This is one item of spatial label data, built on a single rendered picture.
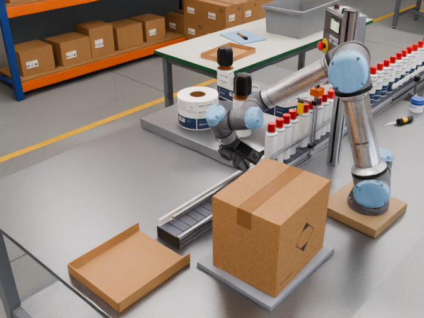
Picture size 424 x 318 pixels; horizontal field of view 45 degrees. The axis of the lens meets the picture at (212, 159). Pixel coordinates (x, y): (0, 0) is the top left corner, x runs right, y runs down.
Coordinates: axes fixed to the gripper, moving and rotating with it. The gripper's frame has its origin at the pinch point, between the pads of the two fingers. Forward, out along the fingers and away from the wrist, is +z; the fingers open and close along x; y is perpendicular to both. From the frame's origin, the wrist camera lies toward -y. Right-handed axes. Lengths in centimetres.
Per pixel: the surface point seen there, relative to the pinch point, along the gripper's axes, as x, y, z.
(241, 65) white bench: -101, 105, 74
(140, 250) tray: 51, 4, -18
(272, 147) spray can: -14.3, -2.0, 2.2
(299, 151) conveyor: -27.0, -1.7, 22.0
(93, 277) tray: 67, 5, -27
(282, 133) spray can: -21.3, -2.3, 1.4
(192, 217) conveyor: 30.8, -0.4, -11.3
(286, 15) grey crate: -175, 121, 97
